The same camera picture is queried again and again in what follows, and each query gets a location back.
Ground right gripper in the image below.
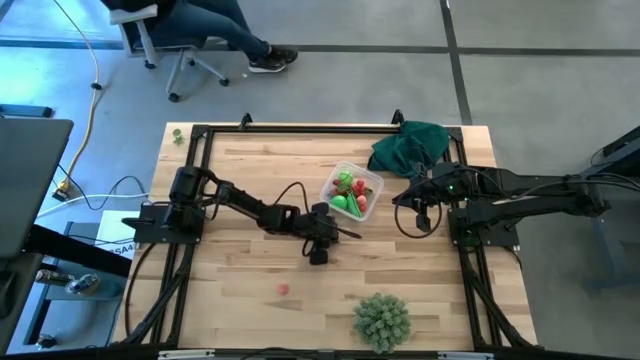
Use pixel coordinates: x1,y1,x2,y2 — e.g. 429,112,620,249
391,162,469,205

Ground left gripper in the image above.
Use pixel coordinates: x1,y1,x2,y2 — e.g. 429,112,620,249
298,201,363,251

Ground clear plastic tupperware container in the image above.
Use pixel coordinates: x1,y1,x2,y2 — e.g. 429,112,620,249
319,159,385,223

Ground dark green cloth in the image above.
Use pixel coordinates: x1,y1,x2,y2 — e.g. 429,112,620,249
368,119,451,180

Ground artificial green potted plant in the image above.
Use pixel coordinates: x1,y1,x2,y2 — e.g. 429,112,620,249
352,293,412,355

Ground white paper sheet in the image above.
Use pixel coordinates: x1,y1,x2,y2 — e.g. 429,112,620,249
94,209,146,261

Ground person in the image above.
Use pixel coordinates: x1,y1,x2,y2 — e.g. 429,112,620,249
99,0,300,74

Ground silver metal clamp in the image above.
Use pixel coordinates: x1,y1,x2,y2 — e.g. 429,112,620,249
34,269,101,296

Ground office chair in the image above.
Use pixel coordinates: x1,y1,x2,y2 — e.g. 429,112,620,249
108,3,231,104

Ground dark grey desk top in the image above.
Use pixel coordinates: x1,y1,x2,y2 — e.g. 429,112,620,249
0,117,75,261

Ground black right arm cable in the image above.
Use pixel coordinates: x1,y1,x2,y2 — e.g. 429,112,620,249
394,197,444,239

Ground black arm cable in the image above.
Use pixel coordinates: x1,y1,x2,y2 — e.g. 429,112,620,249
394,197,444,239
272,180,314,259

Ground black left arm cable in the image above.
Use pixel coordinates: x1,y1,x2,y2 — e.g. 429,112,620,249
272,180,314,259

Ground black aluminium table frame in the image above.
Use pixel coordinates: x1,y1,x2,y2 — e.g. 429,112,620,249
122,108,539,354

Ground black floor cable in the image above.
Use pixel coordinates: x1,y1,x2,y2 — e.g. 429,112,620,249
57,164,149,211

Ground white floor cable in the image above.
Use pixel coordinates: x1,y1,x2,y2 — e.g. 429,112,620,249
37,192,151,219

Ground yellow floor cable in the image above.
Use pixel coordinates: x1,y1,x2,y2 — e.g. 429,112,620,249
52,0,101,194

